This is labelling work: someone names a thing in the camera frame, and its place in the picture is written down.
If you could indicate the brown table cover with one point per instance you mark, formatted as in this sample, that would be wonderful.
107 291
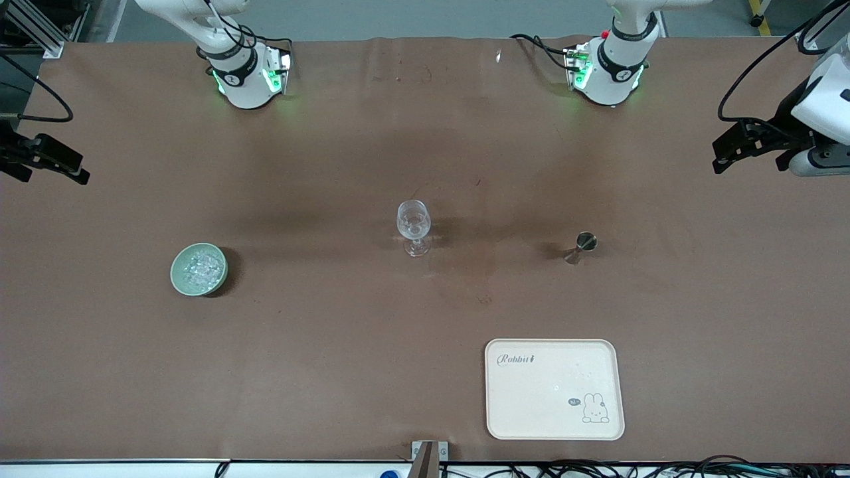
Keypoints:
332 345

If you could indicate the clear ice cubes heap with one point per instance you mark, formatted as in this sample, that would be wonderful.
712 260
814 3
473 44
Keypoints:
199 267

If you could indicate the metal double jigger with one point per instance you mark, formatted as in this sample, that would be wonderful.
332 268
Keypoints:
584 244

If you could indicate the green ceramic bowl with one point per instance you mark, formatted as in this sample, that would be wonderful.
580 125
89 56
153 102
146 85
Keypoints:
176 275

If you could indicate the clear stemmed wine glass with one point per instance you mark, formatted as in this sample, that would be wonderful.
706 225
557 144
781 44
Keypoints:
414 226

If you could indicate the blue cap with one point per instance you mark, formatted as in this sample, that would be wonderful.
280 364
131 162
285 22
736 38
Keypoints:
390 474

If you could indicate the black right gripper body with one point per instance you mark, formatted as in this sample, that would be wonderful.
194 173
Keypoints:
8 150

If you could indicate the cream rabbit print tray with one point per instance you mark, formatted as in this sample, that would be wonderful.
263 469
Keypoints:
551 398

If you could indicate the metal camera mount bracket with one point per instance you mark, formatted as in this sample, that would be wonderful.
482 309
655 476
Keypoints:
429 458

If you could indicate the aluminium extrusion frame post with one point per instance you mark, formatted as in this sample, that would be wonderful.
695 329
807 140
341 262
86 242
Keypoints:
40 30

